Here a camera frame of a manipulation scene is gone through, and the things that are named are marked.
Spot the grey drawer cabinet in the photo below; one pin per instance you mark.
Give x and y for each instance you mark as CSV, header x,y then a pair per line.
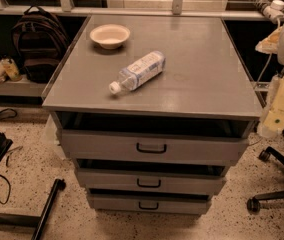
x,y
203,76

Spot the grey top drawer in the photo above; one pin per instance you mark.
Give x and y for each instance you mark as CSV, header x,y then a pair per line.
x,y
161,138

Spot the grey drawer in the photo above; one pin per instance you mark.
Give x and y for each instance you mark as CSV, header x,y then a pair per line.
x,y
161,138
152,202
150,177

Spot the grey middle drawer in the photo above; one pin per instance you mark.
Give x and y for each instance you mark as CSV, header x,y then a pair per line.
x,y
150,177

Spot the grey bottom drawer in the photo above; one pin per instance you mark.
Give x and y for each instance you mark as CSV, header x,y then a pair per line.
x,y
152,202

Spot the white power strip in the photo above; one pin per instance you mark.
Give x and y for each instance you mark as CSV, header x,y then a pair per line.
x,y
272,10

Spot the black office chair base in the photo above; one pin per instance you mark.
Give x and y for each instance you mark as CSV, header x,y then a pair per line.
x,y
268,189

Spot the clear plastic water bottle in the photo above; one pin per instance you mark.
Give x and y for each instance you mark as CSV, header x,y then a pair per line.
x,y
138,73

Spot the white paper bowl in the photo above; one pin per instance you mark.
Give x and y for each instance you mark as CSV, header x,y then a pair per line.
x,y
110,36

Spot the dark brown backpack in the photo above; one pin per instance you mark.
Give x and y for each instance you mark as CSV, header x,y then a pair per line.
x,y
41,41

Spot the grey low shelf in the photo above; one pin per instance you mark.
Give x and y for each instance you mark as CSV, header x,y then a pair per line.
x,y
22,88

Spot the black stand leg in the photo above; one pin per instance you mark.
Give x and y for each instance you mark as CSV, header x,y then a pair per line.
x,y
38,223

